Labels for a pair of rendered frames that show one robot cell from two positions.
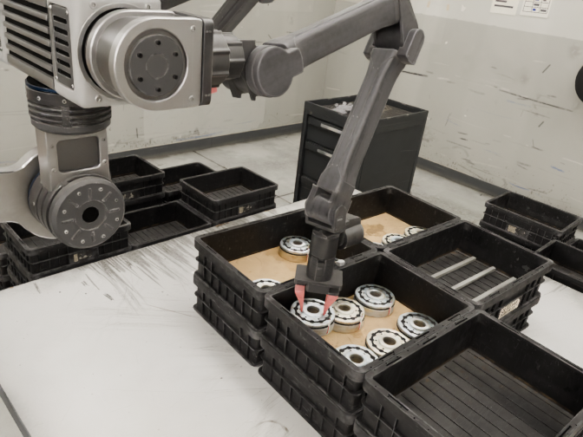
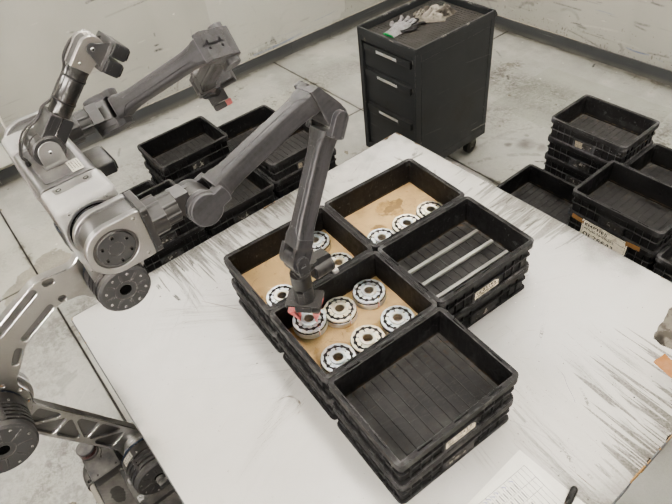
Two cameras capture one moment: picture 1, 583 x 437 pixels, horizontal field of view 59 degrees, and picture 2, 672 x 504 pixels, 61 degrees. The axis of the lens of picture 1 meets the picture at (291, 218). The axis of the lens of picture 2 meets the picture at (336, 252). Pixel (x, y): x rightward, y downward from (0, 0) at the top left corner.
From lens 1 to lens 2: 0.75 m
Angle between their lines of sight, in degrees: 21
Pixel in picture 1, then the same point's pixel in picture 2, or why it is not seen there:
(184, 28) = (126, 222)
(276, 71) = (207, 210)
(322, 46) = (248, 166)
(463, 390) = (420, 373)
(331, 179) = (292, 239)
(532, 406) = (471, 383)
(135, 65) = (102, 256)
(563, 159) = not seen: outside the picture
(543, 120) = not seen: outside the picture
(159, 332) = (213, 327)
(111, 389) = (180, 379)
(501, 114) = not seen: outside the picture
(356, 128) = (304, 198)
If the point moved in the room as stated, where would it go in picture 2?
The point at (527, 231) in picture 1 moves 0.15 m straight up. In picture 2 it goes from (592, 147) to (599, 120)
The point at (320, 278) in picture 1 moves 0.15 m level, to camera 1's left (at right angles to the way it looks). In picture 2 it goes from (303, 303) to (251, 301)
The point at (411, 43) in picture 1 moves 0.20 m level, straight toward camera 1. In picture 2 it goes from (334, 126) to (305, 178)
